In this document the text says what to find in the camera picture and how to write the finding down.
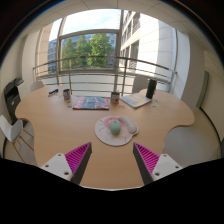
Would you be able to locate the white chair with wooden legs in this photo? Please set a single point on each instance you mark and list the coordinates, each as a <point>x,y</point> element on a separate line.
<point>8,130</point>

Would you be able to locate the mint green computer mouse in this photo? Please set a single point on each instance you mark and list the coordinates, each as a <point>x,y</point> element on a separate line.
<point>115,127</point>

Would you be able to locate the black cylindrical speaker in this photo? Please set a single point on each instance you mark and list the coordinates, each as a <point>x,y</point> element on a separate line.
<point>151,88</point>

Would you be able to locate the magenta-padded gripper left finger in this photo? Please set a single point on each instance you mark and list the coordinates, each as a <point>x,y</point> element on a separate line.
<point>77,156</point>

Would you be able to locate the printed tin can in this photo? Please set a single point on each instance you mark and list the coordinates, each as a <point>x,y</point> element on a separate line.
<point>66,95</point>

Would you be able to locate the white shell chair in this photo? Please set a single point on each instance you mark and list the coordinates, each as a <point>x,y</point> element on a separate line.
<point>140,84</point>
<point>36,86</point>

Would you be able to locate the white illustrated booklet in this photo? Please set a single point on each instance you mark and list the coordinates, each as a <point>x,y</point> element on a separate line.
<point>135,100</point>

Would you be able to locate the green leafy trees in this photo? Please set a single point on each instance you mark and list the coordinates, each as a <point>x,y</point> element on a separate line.
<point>96,46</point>

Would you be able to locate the small dark stapler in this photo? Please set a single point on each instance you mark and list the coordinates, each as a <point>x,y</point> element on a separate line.
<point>53,91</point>

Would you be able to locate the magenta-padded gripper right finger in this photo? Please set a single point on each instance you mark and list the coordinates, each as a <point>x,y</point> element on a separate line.
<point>148,157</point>

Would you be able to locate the metal balcony railing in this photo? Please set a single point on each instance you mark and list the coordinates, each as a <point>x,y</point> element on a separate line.
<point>96,58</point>

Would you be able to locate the white printed plant pot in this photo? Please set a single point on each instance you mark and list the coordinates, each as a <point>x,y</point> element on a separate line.
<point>115,98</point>

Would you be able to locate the red and dark magazine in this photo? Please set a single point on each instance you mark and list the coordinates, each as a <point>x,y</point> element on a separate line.
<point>90,103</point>

